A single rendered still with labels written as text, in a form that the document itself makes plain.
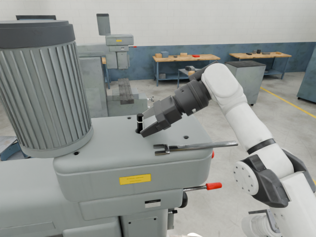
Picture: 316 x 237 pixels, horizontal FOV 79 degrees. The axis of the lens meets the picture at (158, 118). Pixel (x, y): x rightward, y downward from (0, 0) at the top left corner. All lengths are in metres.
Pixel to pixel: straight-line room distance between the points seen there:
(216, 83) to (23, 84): 0.44
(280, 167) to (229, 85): 0.22
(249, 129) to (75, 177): 0.46
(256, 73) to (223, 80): 4.84
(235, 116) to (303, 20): 9.22
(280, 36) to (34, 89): 9.02
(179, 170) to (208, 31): 7.21
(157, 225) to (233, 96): 0.56
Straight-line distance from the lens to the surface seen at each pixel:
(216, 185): 0.72
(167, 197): 0.67
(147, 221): 0.80
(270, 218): 0.71
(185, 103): 0.53
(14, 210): 0.75
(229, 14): 7.92
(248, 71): 5.19
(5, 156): 3.31
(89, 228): 0.78
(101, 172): 0.56
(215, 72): 0.54
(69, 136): 0.56
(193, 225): 2.65
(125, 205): 0.68
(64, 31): 0.51
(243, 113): 0.51
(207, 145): 0.56
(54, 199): 0.69
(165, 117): 0.54
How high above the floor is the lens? 2.23
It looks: 29 degrees down
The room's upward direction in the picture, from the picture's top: straight up
